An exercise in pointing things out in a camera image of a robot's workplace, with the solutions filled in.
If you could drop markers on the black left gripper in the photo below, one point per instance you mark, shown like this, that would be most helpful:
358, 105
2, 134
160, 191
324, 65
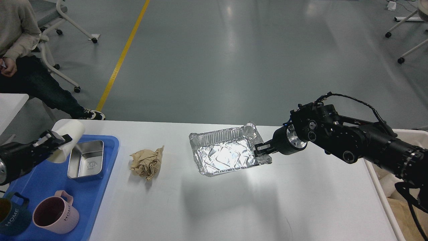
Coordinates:
19, 159

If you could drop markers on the aluminium foil tray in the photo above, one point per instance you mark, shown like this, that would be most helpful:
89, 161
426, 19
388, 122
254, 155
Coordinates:
226, 150

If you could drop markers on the dark blue mug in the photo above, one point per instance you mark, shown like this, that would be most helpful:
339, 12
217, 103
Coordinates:
14, 218

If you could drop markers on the stainless steel rectangular box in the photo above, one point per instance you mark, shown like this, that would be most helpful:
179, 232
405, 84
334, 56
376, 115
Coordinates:
86, 161

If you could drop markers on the white side table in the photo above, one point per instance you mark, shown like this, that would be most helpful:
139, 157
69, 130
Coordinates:
10, 105

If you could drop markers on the beige plastic bin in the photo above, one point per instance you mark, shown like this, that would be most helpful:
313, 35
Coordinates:
415, 137

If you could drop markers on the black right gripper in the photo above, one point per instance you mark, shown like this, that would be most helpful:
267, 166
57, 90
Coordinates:
285, 141

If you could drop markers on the brown paper in bin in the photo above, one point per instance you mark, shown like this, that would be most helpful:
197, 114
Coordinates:
405, 220

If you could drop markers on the brown paper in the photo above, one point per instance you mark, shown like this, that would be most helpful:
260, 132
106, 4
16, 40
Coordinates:
146, 163
405, 220

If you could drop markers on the grey office chair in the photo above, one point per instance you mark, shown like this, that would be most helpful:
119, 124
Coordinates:
50, 16

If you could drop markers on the pink ribbed mug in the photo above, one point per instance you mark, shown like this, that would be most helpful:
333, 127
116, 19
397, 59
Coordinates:
56, 213

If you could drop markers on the white cup in bin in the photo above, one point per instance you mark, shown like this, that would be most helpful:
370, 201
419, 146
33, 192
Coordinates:
388, 184

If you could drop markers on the white paper cup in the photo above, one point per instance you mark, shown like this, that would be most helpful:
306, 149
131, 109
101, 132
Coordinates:
72, 127

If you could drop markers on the person in dark jeans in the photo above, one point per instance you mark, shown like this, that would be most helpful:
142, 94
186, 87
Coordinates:
22, 72

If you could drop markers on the blue plastic tray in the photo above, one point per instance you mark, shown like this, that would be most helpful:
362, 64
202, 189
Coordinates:
47, 178

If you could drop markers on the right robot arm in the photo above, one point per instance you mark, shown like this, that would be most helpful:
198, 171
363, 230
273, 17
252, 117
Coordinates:
350, 139

